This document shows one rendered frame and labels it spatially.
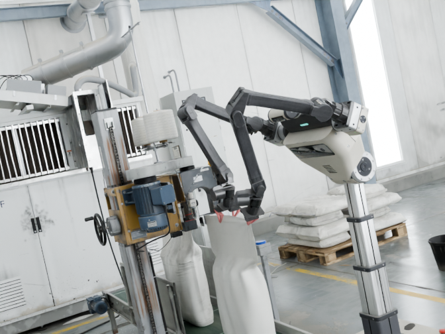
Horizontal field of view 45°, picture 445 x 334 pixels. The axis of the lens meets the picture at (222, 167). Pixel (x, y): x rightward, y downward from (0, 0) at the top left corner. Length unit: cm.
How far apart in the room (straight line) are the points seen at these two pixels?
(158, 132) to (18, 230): 301
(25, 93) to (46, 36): 198
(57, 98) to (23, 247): 147
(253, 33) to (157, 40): 152
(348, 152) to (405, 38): 766
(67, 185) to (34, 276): 93
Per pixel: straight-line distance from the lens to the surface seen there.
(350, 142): 261
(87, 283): 574
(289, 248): 610
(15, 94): 527
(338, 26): 872
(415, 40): 1034
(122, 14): 547
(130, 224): 294
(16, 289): 562
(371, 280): 289
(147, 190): 276
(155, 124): 281
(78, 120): 524
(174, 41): 765
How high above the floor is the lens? 148
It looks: 3 degrees down
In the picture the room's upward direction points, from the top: 12 degrees counter-clockwise
